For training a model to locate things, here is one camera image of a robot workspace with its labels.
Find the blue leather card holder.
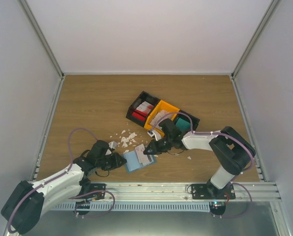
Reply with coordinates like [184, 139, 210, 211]
[122, 144, 156, 173]

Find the yellow bin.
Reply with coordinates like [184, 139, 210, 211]
[144, 100, 180, 130]

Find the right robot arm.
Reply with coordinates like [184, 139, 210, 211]
[144, 119, 256, 199]

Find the black bin with teal cards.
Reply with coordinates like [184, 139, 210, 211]
[173, 110, 200, 132]

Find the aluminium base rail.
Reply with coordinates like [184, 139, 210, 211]
[16, 181, 282, 203]

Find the aluminium frame post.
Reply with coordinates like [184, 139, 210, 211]
[230, 0, 281, 80]
[18, 0, 64, 80]

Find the red and white card stack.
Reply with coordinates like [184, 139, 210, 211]
[132, 101, 154, 121]

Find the white perforated cable duct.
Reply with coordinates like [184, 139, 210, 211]
[50, 202, 211, 212]

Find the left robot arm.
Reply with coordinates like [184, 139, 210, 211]
[0, 140, 127, 234]

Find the white floral credit card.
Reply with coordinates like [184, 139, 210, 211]
[135, 144, 145, 158]

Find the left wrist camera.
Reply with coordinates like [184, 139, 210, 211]
[109, 141, 118, 151]

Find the left aluminium frame post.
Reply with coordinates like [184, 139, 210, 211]
[18, 0, 64, 80]

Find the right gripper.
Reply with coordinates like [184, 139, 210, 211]
[144, 136, 173, 155]

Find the right aluminium frame post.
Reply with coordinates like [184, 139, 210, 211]
[230, 0, 281, 80]

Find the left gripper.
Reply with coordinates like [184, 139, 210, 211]
[96, 152, 127, 171]

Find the teal card stack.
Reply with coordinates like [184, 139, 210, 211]
[176, 118, 190, 132]

